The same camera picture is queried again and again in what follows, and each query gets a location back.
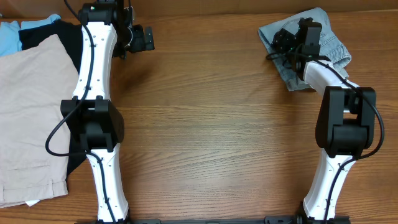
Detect light blue denim shorts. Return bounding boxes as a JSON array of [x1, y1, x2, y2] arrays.
[[258, 7, 352, 91]]

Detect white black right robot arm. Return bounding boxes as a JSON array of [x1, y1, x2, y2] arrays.
[[265, 17, 381, 223]]

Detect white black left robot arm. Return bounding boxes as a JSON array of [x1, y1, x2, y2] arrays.
[[60, 0, 155, 223]]

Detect black garment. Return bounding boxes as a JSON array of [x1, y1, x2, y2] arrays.
[[19, 19, 90, 177]]

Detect beige shorts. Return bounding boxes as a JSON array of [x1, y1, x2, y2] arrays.
[[1, 35, 78, 207]]

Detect light blue shirt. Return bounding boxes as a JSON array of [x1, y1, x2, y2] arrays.
[[1, 14, 61, 57]]

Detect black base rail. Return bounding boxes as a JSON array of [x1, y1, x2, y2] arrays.
[[74, 215, 351, 224]]

